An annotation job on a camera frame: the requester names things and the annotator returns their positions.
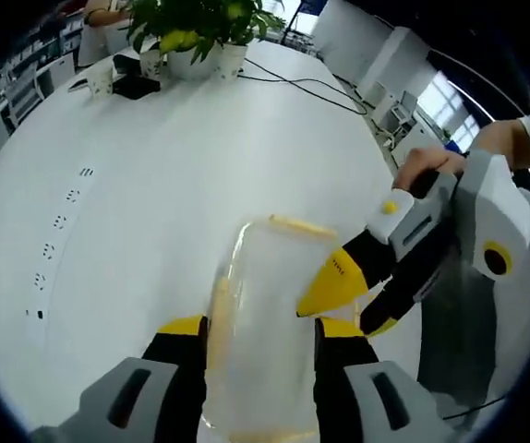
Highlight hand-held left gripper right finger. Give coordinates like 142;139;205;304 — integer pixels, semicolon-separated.
313;317;463;443

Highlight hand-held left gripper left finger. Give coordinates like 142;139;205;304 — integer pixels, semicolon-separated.
29;315;210;443

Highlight clear plastic container yellow buckles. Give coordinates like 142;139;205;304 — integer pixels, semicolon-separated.
199;212;372;443

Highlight person's right hand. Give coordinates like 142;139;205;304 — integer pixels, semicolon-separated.
392;146;470;193

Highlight grey mesh chair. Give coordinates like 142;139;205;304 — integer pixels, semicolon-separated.
415;257;506;419

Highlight white plant pot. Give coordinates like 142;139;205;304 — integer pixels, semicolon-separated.
218;42;249;83
166;43;224;80

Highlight black flat case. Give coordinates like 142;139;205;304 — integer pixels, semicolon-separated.
112;54;162;99

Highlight white paper cup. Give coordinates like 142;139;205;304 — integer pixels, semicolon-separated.
86;67;114;97

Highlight small patterned plant pot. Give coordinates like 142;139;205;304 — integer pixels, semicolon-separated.
139;48;165;78

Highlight green leafy plant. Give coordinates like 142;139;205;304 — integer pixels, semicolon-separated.
126;0;287;66

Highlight white office chair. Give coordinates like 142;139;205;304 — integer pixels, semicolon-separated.
4;72;45;123

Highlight thin black cable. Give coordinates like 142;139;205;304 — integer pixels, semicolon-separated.
442;394;509;422

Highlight black table cable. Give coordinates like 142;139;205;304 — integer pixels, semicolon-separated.
236;57;368;116

